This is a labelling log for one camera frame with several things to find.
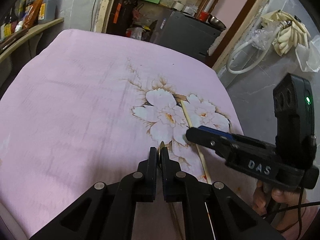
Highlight gold spoon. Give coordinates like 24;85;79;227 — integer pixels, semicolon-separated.
157;141;185;239

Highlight wooden chopstick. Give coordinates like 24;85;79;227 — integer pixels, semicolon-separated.
180;100;213;184

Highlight kitchen counter shelf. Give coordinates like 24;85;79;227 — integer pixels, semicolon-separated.
0;17;64;63

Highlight right hand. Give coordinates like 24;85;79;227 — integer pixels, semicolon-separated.
253;180;300;215

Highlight pink floral tablecloth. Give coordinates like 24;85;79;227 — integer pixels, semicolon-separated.
0;28;245;240

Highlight grey cabinet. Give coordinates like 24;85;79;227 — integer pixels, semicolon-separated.
150;10;221;62

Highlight white work gloves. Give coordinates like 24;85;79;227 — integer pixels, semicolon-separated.
261;10;311;56

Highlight white hose loop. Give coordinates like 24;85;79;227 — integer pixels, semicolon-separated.
226;38;273;75

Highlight clear plastic bag on wall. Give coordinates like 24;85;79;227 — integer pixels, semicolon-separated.
295;35;320;73

